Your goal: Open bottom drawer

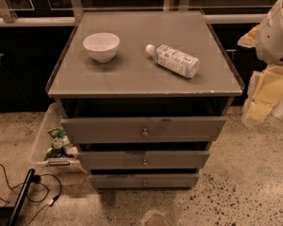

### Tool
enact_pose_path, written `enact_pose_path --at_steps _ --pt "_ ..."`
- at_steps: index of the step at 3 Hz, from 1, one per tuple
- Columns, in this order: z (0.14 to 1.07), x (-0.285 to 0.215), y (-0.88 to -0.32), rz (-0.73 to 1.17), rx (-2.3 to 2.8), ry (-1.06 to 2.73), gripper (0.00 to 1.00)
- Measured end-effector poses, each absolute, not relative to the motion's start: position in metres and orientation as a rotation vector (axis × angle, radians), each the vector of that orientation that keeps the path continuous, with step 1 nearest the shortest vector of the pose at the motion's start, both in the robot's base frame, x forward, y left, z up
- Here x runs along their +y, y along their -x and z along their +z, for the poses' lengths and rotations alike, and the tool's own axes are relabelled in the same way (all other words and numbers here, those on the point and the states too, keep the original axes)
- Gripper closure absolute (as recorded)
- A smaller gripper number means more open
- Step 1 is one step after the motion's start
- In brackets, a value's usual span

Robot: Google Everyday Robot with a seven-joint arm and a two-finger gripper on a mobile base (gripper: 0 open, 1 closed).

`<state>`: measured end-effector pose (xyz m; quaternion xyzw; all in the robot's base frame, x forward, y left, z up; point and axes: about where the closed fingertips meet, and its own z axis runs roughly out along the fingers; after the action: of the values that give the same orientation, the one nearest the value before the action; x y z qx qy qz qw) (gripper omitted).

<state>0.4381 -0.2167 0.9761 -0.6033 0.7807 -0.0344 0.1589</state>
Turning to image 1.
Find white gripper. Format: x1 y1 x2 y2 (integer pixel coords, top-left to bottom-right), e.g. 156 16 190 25
238 25 283 126

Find grey bottom drawer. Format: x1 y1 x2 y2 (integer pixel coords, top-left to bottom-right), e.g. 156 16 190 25
90 173 199 188

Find grey drawer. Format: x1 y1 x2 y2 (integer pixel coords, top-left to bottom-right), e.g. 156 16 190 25
79 151 209 170
60 117 225 144
90 173 199 188

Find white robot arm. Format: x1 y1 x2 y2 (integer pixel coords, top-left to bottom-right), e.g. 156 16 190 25
238 0 283 126

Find grey drawer cabinet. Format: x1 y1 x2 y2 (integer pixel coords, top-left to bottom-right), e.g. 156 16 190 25
46 12 243 176

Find grey top drawer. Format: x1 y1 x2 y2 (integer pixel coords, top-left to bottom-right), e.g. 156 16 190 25
60 117 225 144

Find grey middle drawer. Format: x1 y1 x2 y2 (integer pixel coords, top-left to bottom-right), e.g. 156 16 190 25
79 151 209 170

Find clear plastic water bottle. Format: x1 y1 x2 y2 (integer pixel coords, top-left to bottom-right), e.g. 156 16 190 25
145 44 200 79

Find white ceramic bowl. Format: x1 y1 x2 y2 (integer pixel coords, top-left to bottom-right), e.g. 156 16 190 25
83 33 120 63

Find green snack packets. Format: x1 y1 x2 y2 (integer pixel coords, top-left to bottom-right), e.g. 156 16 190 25
44 127 78 160

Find black bar on floor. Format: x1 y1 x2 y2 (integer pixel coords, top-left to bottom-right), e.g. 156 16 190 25
6 169 35 226

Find white cylindrical post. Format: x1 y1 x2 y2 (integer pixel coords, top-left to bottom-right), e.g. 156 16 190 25
271 87 283 120

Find black cable on floor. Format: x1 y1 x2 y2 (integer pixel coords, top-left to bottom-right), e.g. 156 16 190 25
0 163 63 226

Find metal window rail frame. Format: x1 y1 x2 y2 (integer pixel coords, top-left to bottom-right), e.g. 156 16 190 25
0 0 277 27

